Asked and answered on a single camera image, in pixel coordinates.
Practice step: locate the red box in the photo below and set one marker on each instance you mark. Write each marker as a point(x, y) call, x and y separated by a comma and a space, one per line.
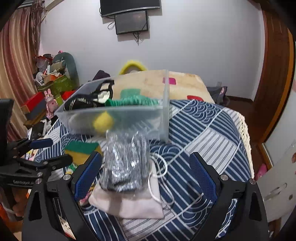
point(32, 102)

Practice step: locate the grey backpack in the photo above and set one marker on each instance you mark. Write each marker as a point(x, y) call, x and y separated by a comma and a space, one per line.
point(218, 95)

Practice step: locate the green cardboard clutter box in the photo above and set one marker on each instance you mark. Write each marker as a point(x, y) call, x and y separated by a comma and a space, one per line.
point(59, 85)

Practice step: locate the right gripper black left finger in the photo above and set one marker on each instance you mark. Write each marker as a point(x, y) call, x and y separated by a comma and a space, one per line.
point(41, 221)

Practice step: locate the clear plastic storage box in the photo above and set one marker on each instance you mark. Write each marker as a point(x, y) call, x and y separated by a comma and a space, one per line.
point(127, 118)

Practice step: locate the yellow felt ball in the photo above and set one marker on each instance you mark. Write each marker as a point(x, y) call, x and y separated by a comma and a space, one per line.
point(103, 122)

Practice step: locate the pink rabbit plush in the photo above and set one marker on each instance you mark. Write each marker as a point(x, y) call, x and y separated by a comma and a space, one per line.
point(51, 104)

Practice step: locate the grey green plush cushion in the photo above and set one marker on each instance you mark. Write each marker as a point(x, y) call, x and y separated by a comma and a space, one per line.
point(70, 65)

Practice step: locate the beige patterned fleece blanket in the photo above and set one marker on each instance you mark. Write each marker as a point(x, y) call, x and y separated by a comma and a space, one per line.
point(152, 84)

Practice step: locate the pale pink drawstring pouch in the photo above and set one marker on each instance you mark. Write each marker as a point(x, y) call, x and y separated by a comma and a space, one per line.
point(147, 203)

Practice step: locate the small black wall monitor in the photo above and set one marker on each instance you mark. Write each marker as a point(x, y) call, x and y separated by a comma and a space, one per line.
point(131, 22)

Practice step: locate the brown wooden door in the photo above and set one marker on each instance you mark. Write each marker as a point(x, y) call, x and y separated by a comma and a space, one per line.
point(277, 73)

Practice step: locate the white cloth with black straps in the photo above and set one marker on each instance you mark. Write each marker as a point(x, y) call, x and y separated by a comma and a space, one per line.
point(96, 99)

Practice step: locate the white cabinet door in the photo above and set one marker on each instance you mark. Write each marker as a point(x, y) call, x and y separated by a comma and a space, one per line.
point(277, 186)

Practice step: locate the dark clothes pile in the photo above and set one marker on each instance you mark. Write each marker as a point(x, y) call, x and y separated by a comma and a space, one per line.
point(101, 75)

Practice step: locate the yellow fuzzy arch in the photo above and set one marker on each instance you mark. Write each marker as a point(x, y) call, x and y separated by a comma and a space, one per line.
point(132, 65)

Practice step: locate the yellow green scrub sponge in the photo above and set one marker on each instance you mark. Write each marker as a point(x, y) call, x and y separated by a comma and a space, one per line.
point(80, 151)

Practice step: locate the red striped curtain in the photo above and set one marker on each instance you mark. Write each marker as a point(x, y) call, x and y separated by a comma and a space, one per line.
point(20, 43)

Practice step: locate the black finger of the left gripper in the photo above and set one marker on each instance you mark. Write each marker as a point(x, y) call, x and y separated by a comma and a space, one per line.
point(24, 145)
point(49, 165)

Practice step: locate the green knitted glove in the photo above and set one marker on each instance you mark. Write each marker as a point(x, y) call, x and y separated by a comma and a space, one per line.
point(132, 101)

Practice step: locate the large black wall television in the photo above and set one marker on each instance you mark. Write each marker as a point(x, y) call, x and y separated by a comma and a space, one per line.
point(112, 7)

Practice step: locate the blue white patterned cloth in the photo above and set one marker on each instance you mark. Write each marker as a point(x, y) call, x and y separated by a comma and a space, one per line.
point(220, 136)

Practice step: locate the floral printed fabric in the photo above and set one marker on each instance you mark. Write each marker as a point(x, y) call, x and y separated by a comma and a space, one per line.
point(85, 201)

